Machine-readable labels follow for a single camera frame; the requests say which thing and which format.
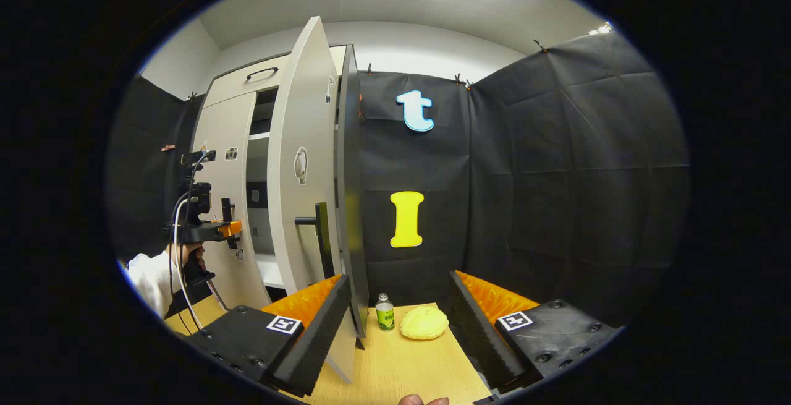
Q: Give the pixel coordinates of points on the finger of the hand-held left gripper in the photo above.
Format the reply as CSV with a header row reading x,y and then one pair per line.
x,y
230,228

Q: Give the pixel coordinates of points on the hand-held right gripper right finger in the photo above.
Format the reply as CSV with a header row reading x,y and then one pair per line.
x,y
476,324

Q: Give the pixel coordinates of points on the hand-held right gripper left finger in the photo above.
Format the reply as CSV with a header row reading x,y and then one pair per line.
x,y
318,331

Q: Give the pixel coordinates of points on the beige cabinet door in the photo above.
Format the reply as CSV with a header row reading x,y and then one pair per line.
x,y
225,176
306,114

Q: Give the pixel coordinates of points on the beige double-door shoe cabinet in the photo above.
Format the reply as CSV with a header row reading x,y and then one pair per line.
x,y
352,176

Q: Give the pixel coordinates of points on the beige cabinet drawer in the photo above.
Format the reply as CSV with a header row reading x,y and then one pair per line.
x,y
228,83

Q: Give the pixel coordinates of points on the yellow shell-shaped bread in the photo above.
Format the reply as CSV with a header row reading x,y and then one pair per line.
x,y
424,323

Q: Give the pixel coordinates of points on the green label glass bottle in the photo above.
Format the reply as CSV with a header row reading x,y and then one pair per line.
x,y
385,315

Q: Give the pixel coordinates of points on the black backdrop cloth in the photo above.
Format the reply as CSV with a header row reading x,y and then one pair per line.
x,y
556,176

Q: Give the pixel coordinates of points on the small ceiling light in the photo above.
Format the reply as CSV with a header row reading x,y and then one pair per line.
x,y
602,28

